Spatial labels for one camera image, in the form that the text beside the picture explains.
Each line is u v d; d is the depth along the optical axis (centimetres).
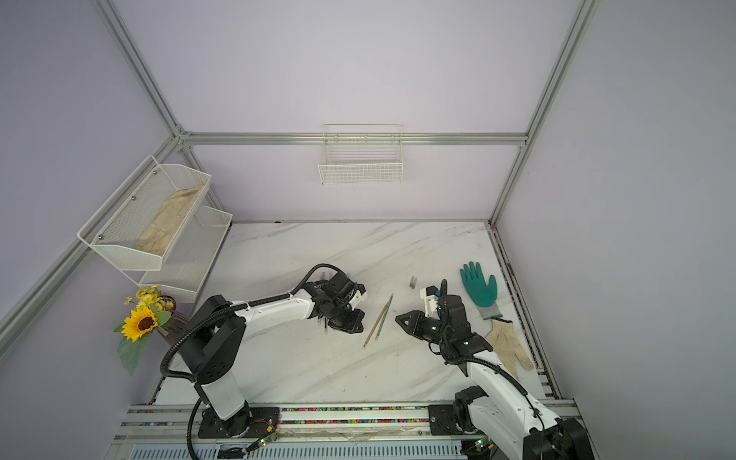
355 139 91
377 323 92
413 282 101
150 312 66
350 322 78
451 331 64
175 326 75
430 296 76
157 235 76
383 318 93
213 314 48
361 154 95
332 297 69
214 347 46
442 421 74
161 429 73
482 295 99
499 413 57
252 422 73
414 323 72
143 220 80
